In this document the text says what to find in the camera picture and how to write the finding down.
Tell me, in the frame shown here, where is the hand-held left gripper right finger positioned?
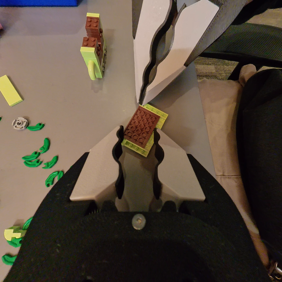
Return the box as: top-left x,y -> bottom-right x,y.
153,128 -> 206,206

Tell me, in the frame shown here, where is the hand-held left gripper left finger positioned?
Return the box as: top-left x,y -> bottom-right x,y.
70,126 -> 124,206

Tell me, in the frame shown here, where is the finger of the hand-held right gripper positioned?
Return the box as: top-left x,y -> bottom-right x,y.
141,0 -> 221,105
132,0 -> 177,104

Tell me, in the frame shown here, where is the lime brick panel with face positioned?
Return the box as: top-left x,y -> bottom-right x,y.
121,103 -> 169,158

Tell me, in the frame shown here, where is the black mesh chair seat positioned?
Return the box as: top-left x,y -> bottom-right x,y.
199,23 -> 282,80

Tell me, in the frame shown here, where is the brown and lime brick assembly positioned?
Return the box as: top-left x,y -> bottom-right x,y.
80,12 -> 108,81

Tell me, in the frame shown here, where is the scatter of green leaf pieces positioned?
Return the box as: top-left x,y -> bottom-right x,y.
0,117 -> 64,266

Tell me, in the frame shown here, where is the person's black jacket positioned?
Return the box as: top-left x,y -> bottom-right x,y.
237,68 -> 282,265

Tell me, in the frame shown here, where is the grey round plate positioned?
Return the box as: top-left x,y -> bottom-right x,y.
12,117 -> 29,130

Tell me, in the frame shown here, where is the small lime brick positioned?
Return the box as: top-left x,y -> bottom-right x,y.
4,226 -> 27,241

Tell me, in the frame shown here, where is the blue plastic bin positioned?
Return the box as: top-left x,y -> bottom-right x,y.
0,0 -> 77,7

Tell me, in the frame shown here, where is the long lime flat tile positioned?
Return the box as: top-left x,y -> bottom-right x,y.
0,75 -> 23,107

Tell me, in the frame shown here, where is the metal key clip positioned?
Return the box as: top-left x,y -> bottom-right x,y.
268,261 -> 279,282

